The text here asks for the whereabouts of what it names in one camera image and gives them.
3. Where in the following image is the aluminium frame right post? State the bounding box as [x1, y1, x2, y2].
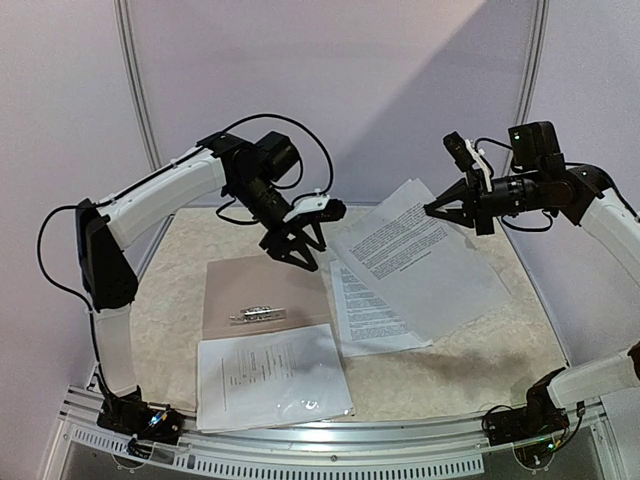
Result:
[509, 0, 550, 134]

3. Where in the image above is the metal folder clip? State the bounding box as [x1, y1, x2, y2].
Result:
[229, 306, 287, 325]

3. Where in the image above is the aluminium frame left post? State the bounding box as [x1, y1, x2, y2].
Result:
[113, 0, 162, 171]

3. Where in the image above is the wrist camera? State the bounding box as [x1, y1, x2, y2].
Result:
[443, 131, 494, 193]
[283, 195, 347, 226]

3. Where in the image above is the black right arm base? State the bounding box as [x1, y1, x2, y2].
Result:
[481, 393, 570, 446]

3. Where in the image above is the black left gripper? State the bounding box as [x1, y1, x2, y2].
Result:
[229, 175, 327, 272]

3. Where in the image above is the white paper stack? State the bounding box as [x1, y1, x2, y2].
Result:
[330, 260, 433, 358]

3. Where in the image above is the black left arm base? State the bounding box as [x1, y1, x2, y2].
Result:
[97, 390, 186, 445]

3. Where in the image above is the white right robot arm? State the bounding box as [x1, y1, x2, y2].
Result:
[424, 121, 639, 436]

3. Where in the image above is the aluminium frame post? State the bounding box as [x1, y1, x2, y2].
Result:
[509, 0, 550, 134]
[113, 0, 162, 171]

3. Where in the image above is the aluminium front rail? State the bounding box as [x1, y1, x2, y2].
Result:
[43, 387, 623, 479]

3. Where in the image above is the pink paper folder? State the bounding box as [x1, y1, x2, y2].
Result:
[202, 255, 335, 345]

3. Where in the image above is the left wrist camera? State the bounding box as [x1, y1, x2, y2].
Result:
[283, 195, 347, 226]

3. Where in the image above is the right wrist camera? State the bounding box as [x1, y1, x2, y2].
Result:
[443, 131, 494, 193]

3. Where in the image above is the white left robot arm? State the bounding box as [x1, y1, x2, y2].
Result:
[76, 131, 330, 434]

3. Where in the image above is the dense text white sheet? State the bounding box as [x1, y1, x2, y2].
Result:
[330, 179, 510, 341]

